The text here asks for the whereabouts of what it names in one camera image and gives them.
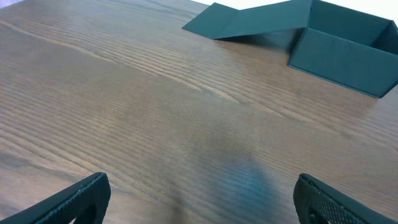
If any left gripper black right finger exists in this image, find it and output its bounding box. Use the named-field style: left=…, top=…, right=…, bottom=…
left=293, top=174, right=397, bottom=224

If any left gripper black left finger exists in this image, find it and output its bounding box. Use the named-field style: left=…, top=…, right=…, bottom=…
left=1, top=172, right=111, bottom=224

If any dark green box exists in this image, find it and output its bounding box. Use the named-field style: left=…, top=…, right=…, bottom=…
left=183, top=0, right=397, bottom=98

